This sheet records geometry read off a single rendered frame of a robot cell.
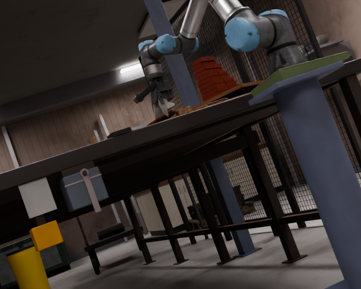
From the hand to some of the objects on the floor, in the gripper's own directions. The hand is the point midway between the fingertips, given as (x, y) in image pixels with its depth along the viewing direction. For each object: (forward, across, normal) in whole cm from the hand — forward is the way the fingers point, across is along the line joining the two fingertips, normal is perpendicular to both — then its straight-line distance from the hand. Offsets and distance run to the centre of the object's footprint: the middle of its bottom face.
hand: (161, 121), depth 249 cm
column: (+90, -53, -44) cm, 114 cm away
